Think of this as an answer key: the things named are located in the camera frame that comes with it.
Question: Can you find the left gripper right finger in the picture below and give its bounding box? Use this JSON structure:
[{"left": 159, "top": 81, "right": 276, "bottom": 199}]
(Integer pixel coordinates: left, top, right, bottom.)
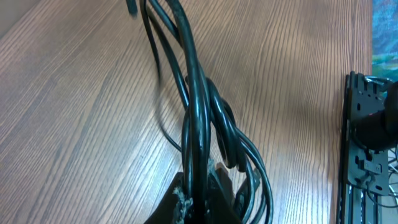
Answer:
[{"left": 207, "top": 162, "right": 241, "bottom": 224}]

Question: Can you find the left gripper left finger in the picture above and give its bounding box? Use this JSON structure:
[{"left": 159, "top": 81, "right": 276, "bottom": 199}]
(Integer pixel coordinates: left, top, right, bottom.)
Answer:
[{"left": 144, "top": 172, "right": 193, "bottom": 224}]

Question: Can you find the black cable bundle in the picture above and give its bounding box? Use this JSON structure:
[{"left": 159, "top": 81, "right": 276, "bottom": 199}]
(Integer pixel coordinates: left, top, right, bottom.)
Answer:
[{"left": 126, "top": 0, "right": 274, "bottom": 224}]

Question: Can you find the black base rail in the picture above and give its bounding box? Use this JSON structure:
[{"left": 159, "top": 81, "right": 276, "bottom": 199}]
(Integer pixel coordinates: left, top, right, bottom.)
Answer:
[{"left": 336, "top": 71, "right": 397, "bottom": 224}]

